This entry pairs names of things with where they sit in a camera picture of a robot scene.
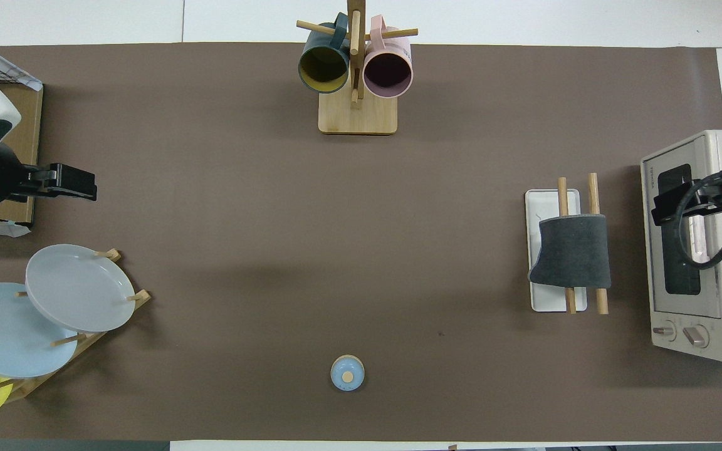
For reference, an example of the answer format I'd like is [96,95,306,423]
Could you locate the brown table mat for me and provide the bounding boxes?
[0,43,722,442]

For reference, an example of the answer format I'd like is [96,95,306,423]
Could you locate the pink mug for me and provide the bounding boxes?
[363,15,413,99]

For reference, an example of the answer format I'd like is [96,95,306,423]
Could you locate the wooden shelf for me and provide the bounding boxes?
[0,49,44,226]

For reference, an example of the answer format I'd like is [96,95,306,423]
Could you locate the wooden mug tree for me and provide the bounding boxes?
[296,0,419,135]

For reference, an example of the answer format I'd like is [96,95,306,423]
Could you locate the white rack with wooden bars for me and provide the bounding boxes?
[525,173,609,315]

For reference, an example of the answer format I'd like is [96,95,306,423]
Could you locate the light blue plate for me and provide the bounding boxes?
[0,283,78,379]

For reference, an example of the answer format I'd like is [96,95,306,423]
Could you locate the blue jar with wooden knob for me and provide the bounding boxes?
[330,355,365,391]

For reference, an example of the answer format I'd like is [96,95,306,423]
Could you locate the dark teal mug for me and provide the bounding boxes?
[298,13,350,95]

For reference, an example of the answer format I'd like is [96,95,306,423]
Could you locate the purple and grey towel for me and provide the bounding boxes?
[528,214,612,290]

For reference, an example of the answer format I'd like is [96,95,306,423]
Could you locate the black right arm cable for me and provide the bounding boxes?
[674,167,722,271]

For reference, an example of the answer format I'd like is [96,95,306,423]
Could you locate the wooden plate rack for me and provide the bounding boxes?
[0,249,152,403]

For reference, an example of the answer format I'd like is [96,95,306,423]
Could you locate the grey plate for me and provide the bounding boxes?
[25,244,136,333]

